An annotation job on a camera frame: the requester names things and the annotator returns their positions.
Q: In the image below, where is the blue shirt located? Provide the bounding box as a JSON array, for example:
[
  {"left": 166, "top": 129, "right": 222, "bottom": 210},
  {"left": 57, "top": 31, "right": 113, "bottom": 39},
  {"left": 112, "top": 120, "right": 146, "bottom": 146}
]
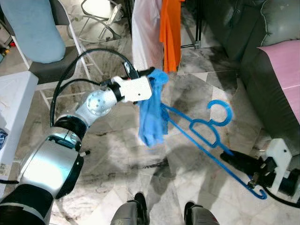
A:
[{"left": 137, "top": 69, "right": 170, "bottom": 148}]

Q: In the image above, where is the white shirt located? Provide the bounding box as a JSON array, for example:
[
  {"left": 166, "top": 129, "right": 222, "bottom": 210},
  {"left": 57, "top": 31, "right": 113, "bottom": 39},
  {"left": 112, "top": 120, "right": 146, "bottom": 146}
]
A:
[{"left": 131, "top": 0, "right": 165, "bottom": 72}]

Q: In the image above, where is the orange shirt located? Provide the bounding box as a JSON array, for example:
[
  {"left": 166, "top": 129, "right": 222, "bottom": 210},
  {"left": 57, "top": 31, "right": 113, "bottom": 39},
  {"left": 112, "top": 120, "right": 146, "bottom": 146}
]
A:
[{"left": 159, "top": 0, "right": 186, "bottom": 73}]

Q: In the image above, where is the robot right leg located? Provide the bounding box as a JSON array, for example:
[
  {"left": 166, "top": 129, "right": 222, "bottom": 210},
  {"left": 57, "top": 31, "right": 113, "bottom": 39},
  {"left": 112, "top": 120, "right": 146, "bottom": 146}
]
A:
[{"left": 184, "top": 202, "right": 221, "bottom": 225}]

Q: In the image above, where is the robot leg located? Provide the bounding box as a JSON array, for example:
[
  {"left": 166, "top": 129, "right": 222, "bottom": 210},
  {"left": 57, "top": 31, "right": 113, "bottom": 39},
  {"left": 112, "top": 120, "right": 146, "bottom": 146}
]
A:
[
  {"left": 110, "top": 192, "right": 150, "bottom": 225},
  {"left": 184, "top": 202, "right": 221, "bottom": 225}
]

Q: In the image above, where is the white folding chair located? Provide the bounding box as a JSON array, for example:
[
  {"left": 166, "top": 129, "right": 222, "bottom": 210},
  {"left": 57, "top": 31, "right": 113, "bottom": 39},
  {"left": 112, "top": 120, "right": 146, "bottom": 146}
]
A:
[{"left": 0, "top": 0, "right": 94, "bottom": 108}]

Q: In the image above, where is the pink sheet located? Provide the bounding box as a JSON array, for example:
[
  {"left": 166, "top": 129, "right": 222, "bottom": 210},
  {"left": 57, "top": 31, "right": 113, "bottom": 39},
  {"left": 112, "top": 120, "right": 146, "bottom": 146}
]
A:
[{"left": 257, "top": 40, "right": 300, "bottom": 122}]

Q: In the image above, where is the grey green sofa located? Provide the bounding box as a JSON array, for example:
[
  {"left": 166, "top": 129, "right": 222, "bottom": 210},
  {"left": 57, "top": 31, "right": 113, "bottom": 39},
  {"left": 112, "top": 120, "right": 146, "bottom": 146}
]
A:
[{"left": 202, "top": 0, "right": 300, "bottom": 141}]

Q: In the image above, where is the robot left leg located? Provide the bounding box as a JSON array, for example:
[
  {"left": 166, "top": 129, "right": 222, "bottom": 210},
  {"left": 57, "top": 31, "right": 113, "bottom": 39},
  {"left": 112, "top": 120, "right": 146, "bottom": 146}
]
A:
[{"left": 110, "top": 192, "right": 150, "bottom": 225}]

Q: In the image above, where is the light blue cushion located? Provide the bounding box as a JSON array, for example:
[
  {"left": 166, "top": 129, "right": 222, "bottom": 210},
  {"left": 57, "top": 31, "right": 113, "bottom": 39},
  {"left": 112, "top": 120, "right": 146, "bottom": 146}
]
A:
[{"left": 0, "top": 0, "right": 66, "bottom": 64}]

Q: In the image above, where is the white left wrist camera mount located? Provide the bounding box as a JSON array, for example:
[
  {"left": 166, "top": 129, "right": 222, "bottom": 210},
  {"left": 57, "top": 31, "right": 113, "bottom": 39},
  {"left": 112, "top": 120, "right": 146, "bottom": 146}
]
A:
[{"left": 112, "top": 76, "right": 153, "bottom": 104}]

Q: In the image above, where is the white round tube frame stand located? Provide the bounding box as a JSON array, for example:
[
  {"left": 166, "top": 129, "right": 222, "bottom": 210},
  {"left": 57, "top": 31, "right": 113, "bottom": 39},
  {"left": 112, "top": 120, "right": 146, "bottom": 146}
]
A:
[{"left": 70, "top": 0, "right": 125, "bottom": 45}]

